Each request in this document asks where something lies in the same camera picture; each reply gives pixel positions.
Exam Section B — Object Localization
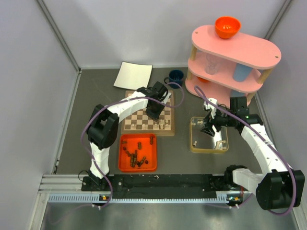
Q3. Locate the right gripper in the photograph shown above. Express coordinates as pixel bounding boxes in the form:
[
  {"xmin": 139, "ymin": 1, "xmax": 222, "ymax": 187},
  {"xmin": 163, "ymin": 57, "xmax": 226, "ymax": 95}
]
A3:
[{"xmin": 200, "ymin": 106, "xmax": 236, "ymax": 136}]

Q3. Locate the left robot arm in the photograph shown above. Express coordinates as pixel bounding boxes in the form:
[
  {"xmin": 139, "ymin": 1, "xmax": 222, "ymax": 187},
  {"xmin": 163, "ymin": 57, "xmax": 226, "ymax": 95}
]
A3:
[{"xmin": 85, "ymin": 82, "xmax": 171, "ymax": 190}]

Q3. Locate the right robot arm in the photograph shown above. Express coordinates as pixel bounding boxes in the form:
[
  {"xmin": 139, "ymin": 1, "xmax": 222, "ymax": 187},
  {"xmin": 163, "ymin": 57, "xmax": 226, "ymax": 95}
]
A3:
[{"xmin": 202, "ymin": 97, "xmax": 305, "ymax": 210}]

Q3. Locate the wooden chess board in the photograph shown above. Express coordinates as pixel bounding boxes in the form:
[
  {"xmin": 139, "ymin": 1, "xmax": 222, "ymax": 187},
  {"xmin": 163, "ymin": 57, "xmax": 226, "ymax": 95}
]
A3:
[{"xmin": 121, "ymin": 90, "xmax": 176, "ymax": 137}]

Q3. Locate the dark long chess piece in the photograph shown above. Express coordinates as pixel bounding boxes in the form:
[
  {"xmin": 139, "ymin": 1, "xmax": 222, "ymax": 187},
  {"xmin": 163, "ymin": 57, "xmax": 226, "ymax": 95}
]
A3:
[{"xmin": 130, "ymin": 154, "xmax": 134, "ymax": 167}]

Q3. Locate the dark blue enamel mug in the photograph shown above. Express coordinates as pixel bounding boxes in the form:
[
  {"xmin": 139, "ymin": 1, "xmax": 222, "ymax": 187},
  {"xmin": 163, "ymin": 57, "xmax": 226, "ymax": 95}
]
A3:
[{"xmin": 164, "ymin": 69, "xmax": 184, "ymax": 89}]

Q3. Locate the white square plate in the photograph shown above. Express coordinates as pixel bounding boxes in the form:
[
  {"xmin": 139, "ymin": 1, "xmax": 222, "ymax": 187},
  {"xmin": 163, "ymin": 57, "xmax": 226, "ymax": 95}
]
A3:
[{"xmin": 113, "ymin": 62, "xmax": 153, "ymax": 90}]

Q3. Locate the orange plastic tray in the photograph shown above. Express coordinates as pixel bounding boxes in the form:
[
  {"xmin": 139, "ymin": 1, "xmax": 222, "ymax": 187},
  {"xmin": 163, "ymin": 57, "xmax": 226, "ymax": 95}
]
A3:
[{"xmin": 118, "ymin": 134, "xmax": 157, "ymax": 173}]

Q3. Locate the pink three-tier shelf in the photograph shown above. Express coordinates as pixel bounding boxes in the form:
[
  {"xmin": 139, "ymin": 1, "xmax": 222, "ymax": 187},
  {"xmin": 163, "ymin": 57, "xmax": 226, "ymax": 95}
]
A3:
[{"xmin": 185, "ymin": 25, "xmax": 282, "ymax": 107}]

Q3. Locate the light blue plastic cup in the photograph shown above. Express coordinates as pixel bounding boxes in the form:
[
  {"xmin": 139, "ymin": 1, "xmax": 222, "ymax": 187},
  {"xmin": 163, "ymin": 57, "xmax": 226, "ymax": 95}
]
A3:
[{"xmin": 233, "ymin": 63, "xmax": 253, "ymax": 82}]

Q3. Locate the clear plastic cup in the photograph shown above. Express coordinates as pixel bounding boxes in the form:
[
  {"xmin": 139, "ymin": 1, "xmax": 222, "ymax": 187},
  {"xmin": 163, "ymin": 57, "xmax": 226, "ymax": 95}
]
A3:
[{"xmin": 205, "ymin": 54, "xmax": 222, "ymax": 75}]

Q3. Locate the orange plastic bowl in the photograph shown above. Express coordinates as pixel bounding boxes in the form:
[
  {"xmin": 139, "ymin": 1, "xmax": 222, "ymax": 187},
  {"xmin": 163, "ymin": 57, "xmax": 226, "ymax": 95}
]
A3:
[{"xmin": 214, "ymin": 16, "xmax": 241, "ymax": 39}]

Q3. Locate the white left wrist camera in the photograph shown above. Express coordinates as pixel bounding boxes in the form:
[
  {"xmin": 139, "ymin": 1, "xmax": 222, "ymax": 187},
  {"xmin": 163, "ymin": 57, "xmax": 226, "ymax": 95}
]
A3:
[{"xmin": 161, "ymin": 90, "xmax": 171, "ymax": 104}]

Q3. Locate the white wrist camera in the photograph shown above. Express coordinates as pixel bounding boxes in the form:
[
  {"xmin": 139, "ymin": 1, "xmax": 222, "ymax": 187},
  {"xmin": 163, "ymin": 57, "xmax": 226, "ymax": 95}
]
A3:
[
  {"xmin": 161, "ymin": 90, "xmax": 171, "ymax": 104},
  {"xmin": 203, "ymin": 98, "xmax": 218, "ymax": 118}
]

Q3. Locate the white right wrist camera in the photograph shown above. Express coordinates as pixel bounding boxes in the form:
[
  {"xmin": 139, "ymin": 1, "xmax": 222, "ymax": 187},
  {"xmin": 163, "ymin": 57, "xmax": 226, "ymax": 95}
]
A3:
[{"xmin": 203, "ymin": 98, "xmax": 218, "ymax": 118}]

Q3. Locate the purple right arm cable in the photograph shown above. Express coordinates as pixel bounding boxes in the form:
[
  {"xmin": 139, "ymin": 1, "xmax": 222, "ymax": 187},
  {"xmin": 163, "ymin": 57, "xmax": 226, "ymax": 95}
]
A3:
[{"xmin": 193, "ymin": 85, "xmax": 298, "ymax": 215}]

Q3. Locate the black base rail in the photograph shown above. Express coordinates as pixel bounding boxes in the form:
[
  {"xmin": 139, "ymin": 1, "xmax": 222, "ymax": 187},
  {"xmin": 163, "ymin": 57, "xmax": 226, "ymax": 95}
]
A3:
[{"xmin": 81, "ymin": 174, "xmax": 254, "ymax": 198}]

